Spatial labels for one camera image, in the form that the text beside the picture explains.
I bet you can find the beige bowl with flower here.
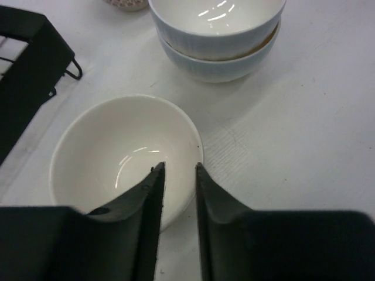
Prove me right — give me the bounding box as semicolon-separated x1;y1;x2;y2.
49;94;204;230

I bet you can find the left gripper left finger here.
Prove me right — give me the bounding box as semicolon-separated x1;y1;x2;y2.
1;163;166;280

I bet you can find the light blue bowl front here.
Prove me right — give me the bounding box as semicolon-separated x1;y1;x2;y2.
158;20;282;83

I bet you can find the black wire dish rack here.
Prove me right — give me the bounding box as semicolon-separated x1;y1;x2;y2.
1;6;83;161

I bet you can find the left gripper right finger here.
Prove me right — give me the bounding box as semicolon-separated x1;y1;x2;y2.
196;163;374;280

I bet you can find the beige patterned small bowl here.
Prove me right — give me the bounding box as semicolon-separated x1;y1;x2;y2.
104;0;149;12

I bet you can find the light blue bowl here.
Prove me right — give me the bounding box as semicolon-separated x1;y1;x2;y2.
149;0;286;61
158;20;282;83

